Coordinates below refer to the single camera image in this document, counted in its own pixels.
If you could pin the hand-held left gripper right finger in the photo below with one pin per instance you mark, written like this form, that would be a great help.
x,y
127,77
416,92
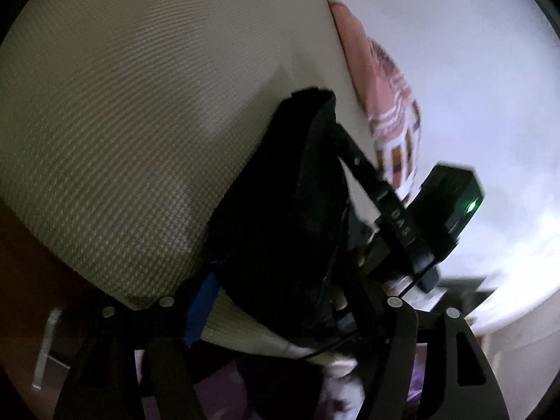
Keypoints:
x,y
396,341

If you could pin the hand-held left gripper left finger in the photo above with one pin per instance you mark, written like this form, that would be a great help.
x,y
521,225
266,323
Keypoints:
x,y
201,308

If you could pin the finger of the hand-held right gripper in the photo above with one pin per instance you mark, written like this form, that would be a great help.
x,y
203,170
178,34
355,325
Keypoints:
x,y
361,162

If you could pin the black pants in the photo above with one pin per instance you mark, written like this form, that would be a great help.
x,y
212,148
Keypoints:
x,y
284,227

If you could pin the plaid brown pink pillow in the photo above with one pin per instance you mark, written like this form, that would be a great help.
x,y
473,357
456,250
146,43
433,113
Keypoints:
x,y
389,109

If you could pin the purple cloth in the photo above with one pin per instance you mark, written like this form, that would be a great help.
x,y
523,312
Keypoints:
x,y
192,385

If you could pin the white plastic object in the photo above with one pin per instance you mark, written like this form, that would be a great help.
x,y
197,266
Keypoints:
x,y
46,350

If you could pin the beige woven mat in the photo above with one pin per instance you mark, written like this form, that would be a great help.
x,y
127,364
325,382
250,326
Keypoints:
x,y
131,118

